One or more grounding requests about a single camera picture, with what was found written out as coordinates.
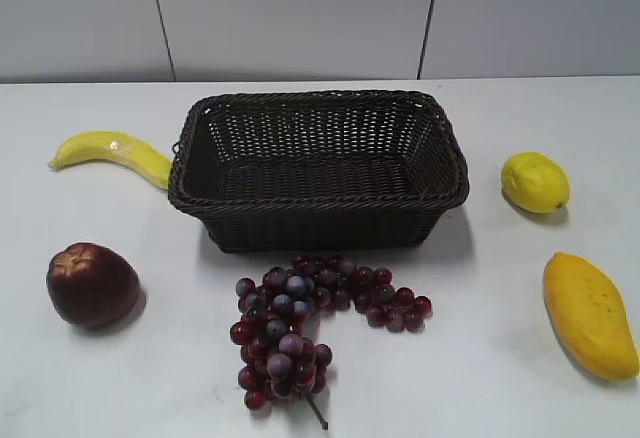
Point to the purple grape bunch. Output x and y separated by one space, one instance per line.
333 340

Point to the yellow banana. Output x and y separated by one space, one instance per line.
118 148

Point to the dark brown wicker basket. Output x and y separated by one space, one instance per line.
320 170

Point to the yellow orange mango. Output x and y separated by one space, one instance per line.
587 313

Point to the dark red apple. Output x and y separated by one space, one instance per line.
91 286

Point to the yellow lemon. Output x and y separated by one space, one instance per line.
535 183

